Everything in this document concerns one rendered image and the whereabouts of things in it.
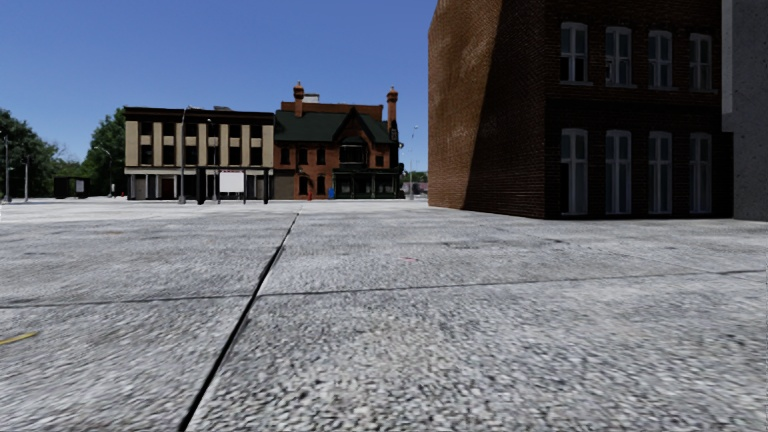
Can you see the grey street lamp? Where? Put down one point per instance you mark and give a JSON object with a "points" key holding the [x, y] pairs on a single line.
{"points": [[411, 168], [109, 171], [214, 162], [182, 162]]}

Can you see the red brick green-roofed house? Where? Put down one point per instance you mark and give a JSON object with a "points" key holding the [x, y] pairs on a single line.
{"points": [[324, 150]]}

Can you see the black bus shelter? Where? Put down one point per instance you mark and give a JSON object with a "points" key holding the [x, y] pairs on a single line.
{"points": [[231, 182], [72, 187]]}

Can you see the red brick building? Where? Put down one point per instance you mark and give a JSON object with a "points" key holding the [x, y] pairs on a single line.
{"points": [[516, 102]]}

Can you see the beige and brown building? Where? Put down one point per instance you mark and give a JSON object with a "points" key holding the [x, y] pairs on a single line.
{"points": [[198, 144]]}

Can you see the trees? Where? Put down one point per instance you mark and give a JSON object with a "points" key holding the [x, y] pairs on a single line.
{"points": [[30, 156]]}

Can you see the grey pole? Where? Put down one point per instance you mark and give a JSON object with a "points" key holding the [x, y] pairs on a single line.
{"points": [[26, 177], [6, 168]]}

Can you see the pale concrete building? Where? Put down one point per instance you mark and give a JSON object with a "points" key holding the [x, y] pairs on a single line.
{"points": [[747, 72]]}

